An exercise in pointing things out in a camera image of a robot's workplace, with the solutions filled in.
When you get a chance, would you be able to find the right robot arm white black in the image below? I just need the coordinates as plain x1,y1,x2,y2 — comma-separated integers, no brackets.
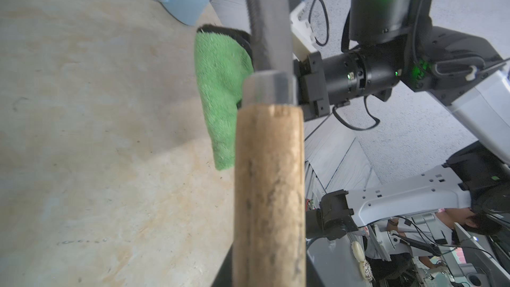
294,0,509,240

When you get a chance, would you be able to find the sickle wooden handle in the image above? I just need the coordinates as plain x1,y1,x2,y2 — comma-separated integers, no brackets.
232,0,306,286

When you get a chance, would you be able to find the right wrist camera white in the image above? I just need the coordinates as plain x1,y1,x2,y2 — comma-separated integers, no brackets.
288,0,317,61

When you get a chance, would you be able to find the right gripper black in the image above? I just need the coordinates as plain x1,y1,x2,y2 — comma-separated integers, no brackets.
294,52,330,122

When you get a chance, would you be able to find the green microfiber rag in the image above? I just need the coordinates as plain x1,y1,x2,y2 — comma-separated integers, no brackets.
194,24,254,171

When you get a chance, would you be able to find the person in background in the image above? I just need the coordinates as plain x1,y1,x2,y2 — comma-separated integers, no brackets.
384,206,503,272

